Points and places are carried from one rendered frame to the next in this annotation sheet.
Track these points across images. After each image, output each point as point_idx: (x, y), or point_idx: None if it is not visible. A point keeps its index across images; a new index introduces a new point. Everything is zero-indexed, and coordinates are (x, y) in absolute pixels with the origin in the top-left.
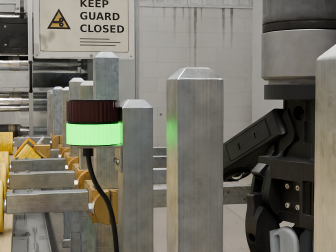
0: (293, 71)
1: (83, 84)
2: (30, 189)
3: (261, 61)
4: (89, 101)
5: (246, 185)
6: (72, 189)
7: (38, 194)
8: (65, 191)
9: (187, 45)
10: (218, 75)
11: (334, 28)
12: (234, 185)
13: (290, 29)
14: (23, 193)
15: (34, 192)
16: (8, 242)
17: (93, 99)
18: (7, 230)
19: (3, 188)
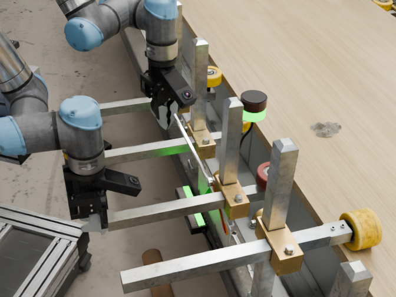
0: (168, 45)
1: (357, 258)
2: (332, 226)
3: (177, 48)
4: (252, 89)
5: (159, 263)
6: (305, 240)
7: (322, 224)
8: (307, 234)
9: None
10: (193, 39)
11: (148, 41)
12: (171, 262)
13: (164, 43)
14: (334, 224)
15: (329, 230)
16: (323, 220)
17: (254, 96)
18: (343, 247)
19: (350, 221)
